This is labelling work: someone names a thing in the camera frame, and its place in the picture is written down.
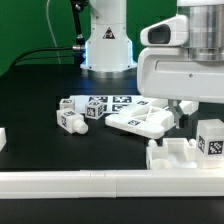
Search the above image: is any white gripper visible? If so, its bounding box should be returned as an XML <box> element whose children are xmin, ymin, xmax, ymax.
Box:
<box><xmin>137</xmin><ymin>15</ymin><xmax>224</xmax><ymax>128</ymax></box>

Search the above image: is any white chair seat part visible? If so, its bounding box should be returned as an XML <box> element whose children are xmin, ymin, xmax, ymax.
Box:
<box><xmin>146</xmin><ymin>138</ymin><xmax>197</xmax><ymax>170</ymax></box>

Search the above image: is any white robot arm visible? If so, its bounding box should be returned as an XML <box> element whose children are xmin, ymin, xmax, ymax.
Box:
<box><xmin>81</xmin><ymin>0</ymin><xmax>224</xmax><ymax>118</ymax></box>

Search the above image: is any white marker base sheet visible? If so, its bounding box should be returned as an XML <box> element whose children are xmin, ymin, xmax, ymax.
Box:
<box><xmin>70</xmin><ymin>95</ymin><xmax>155</xmax><ymax>113</ymax></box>

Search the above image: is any white cube nut with marker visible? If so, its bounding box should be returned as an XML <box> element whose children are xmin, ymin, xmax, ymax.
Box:
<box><xmin>85</xmin><ymin>100</ymin><xmax>104</xmax><ymax>120</ymax></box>

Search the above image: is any white chair backrest frame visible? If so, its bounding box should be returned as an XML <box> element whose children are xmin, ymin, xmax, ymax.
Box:
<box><xmin>104</xmin><ymin>97</ymin><xmax>201</xmax><ymax>140</ymax></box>

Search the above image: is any white U-shaped fence frame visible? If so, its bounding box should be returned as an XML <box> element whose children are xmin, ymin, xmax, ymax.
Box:
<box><xmin>0</xmin><ymin>127</ymin><xmax>224</xmax><ymax>200</ymax></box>

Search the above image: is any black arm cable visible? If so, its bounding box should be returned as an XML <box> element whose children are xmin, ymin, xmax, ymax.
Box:
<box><xmin>9</xmin><ymin>0</ymin><xmax>88</xmax><ymax>69</ymax></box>

